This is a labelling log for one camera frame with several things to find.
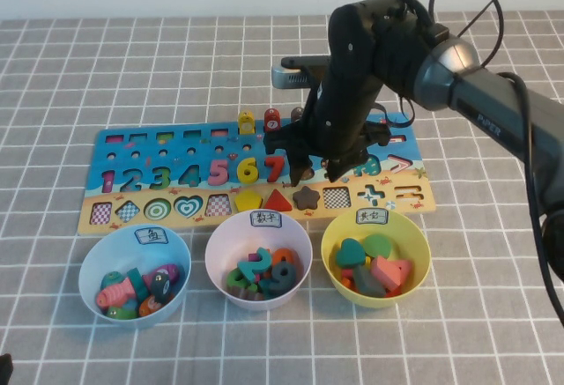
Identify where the green wooden circle piece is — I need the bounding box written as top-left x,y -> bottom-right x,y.
361,233 -> 393,259

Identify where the green wooden number piece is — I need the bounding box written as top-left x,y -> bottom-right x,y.
226,269 -> 259,292

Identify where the brown wooden star piece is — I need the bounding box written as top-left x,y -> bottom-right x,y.
293,185 -> 322,211

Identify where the yellow wooden fish peg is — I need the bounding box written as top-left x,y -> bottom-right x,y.
237,110 -> 256,136

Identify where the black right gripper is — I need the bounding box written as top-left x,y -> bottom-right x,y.
263,80 -> 392,189

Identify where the brown wooden number piece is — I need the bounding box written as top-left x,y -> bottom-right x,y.
227,286 -> 265,301

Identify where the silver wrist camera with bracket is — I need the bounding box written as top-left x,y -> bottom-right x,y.
271,56 -> 331,91

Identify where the colourful wooden number puzzle board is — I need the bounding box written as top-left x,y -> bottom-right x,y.
77,112 -> 436,236

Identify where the teal wooden heart piece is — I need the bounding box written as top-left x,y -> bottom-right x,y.
335,238 -> 367,270

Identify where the yellow wooden number six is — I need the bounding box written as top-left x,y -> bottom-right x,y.
236,157 -> 260,185

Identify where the pink wooden number five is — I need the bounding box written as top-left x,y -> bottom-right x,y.
207,158 -> 231,186

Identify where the grey checked tablecloth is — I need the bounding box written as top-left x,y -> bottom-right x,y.
0,9 -> 564,385

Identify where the red wooden number seven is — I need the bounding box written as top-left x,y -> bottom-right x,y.
263,154 -> 286,183

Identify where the red wooden triangle piece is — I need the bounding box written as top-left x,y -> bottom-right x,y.
263,189 -> 293,213

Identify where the purple wooden fish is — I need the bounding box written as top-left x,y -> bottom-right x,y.
143,263 -> 181,287

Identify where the yellow plastic bowl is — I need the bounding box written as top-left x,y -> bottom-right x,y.
320,209 -> 432,309

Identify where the dark grey wooden number nine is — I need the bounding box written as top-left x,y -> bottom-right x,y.
263,260 -> 297,297

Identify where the orange wooden fish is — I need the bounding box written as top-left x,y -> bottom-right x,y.
138,295 -> 165,318

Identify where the green wooden fish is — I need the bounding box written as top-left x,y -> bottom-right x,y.
104,305 -> 137,321

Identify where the red wooden fish peg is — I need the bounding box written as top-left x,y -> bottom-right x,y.
263,107 -> 282,134

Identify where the pink wooden fish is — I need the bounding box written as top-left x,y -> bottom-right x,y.
95,279 -> 136,307

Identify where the black camera cable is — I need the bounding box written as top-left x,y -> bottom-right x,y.
497,70 -> 564,315

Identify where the pale pink plastic bowl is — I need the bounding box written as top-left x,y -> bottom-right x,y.
204,210 -> 314,311

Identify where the light blue plastic bowl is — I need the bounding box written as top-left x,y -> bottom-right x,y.
78,226 -> 193,330

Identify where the orange wooden number piece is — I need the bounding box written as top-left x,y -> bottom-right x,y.
271,247 -> 295,267

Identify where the yellow wooden pentagon piece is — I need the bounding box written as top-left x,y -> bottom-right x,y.
233,189 -> 264,212

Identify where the dark grey wooden fish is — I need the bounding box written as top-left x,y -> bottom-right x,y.
149,275 -> 174,303

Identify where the salmon wooden trapezoid piece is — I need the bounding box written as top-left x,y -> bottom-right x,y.
368,255 -> 405,292

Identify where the small teal wooden fish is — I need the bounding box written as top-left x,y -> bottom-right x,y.
100,271 -> 127,290

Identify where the dark grey wooden shape piece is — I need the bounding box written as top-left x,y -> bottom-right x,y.
352,265 -> 388,297

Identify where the pink-red wooden triangle piece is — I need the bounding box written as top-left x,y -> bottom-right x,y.
390,259 -> 414,287

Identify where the large teal wooden fish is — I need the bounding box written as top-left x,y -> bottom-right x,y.
126,268 -> 151,300

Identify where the teal wooden number two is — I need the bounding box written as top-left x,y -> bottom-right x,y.
236,247 -> 272,281

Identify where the thin black looped cable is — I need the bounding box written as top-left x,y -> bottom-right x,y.
429,0 -> 506,71

